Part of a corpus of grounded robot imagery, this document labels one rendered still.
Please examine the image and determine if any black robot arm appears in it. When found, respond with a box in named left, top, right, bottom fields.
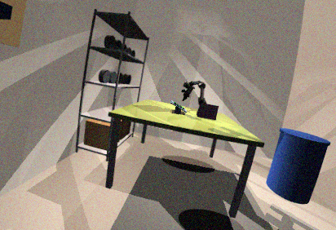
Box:
left=182, top=81, right=207, bottom=105

